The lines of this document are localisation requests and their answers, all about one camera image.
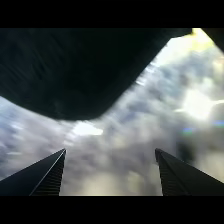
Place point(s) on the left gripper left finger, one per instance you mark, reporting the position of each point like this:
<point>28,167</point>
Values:
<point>43,178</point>

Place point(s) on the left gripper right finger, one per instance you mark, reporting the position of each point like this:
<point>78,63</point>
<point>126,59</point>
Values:
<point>181,180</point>

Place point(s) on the black garment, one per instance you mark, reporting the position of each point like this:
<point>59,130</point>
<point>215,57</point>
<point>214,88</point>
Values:
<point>76,70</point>

